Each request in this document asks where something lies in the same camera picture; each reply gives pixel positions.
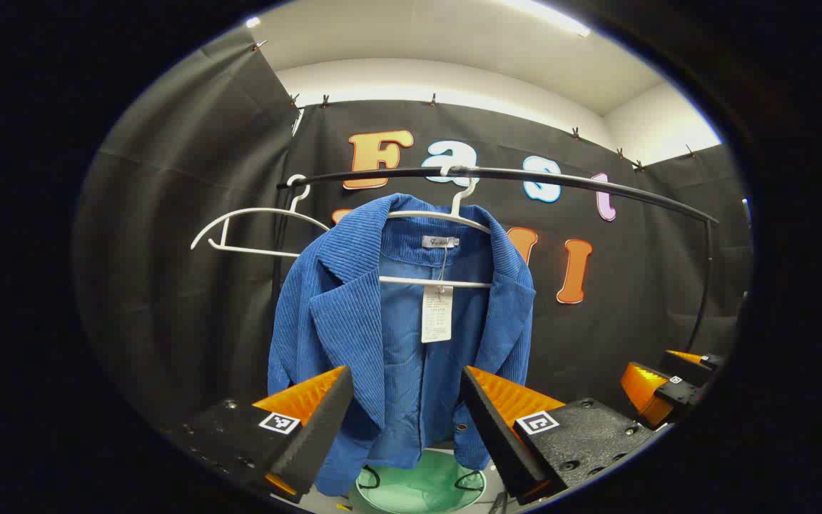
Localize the black metal clothes rack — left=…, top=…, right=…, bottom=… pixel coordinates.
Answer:
left=270, top=166, right=720, bottom=352

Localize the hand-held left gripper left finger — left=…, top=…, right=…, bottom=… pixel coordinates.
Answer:
left=165, top=366, right=355, bottom=504

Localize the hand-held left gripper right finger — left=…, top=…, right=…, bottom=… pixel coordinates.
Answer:
left=458, top=366, right=656, bottom=506

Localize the black backdrop cloth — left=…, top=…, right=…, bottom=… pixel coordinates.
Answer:
left=72, top=29, right=753, bottom=443

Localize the blue corduroy jacket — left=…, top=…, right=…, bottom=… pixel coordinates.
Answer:
left=267, top=193, right=537, bottom=497

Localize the white plastic clothes hanger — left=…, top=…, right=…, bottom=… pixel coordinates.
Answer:
left=379, top=164, right=495, bottom=290
left=191, top=174, right=331, bottom=259

